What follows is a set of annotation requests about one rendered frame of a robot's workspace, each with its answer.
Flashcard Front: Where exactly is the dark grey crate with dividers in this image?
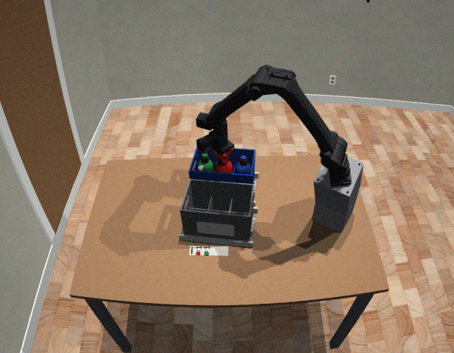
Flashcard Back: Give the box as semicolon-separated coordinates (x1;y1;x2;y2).
180;179;255;241

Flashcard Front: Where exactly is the blue crate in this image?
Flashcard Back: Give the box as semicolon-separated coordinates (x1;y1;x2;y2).
188;147;255;184

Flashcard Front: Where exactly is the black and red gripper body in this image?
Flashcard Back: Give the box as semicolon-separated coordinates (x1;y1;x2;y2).
211;133;235;154

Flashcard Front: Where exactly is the green bottle with pale green label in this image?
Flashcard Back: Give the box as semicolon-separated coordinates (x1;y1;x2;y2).
198;154;214;172

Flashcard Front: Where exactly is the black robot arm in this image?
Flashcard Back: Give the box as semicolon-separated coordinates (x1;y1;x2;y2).
196;65;352;187

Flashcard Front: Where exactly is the white paper pick list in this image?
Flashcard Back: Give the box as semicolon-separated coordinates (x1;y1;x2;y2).
189;246;228;256

